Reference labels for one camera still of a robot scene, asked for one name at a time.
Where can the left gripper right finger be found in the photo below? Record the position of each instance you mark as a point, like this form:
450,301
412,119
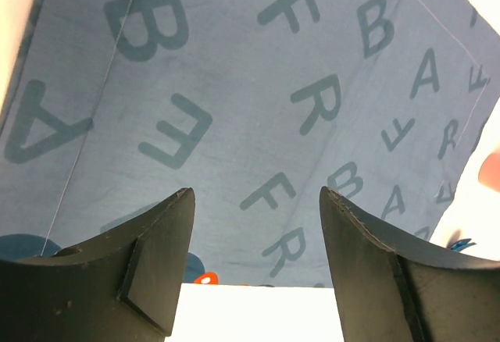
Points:
392,286

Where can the pink plastic cup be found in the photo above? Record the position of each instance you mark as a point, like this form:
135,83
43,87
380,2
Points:
489,173

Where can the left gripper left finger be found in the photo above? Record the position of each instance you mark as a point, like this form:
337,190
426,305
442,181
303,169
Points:
122,285

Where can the blue plastic fork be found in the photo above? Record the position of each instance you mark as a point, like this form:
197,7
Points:
461,244

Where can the blue letter placemat cloth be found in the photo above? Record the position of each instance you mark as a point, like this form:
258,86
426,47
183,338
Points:
254,104

